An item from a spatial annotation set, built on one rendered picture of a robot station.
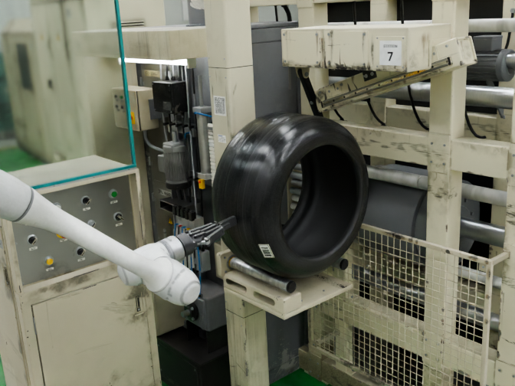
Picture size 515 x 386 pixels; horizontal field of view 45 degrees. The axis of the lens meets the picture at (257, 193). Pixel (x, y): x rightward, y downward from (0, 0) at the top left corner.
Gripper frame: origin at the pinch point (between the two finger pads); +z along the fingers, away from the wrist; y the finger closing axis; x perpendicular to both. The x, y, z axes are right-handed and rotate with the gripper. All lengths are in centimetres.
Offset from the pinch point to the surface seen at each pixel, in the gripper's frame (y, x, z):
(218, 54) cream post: 32, -50, 32
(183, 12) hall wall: 850, 9, 566
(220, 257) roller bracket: 24.5, 25.1, 10.3
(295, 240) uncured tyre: 14, 28, 41
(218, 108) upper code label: 35, -29, 29
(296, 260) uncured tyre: -12.6, 18.5, 17.1
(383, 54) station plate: -25, -45, 58
